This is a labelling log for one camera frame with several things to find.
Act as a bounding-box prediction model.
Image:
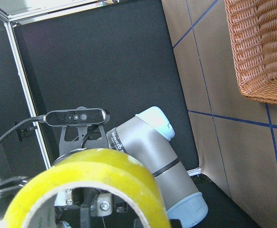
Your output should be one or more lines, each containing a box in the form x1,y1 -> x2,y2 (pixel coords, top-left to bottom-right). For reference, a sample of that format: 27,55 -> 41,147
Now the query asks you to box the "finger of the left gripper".
91,193 -> 112,217

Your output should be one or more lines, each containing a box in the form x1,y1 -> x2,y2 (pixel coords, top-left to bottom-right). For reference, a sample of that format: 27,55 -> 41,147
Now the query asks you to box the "yellow tape roll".
3,149 -> 170,228

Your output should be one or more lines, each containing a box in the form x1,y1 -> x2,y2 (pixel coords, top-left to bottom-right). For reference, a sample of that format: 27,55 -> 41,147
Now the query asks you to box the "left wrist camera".
44,107 -> 110,127

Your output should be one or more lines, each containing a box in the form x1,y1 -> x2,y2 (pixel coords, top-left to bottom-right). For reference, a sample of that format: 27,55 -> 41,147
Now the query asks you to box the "brown wicker basket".
224,0 -> 277,105

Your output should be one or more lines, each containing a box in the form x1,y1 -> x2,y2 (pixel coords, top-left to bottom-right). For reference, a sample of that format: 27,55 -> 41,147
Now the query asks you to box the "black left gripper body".
0,128 -> 139,228

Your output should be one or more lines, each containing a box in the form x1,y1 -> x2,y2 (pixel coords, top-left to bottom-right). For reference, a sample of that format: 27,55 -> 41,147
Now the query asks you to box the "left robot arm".
0,106 -> 208,228

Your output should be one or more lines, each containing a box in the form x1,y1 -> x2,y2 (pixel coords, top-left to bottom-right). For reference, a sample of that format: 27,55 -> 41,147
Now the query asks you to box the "black braided cable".
0,114 -> 47,182

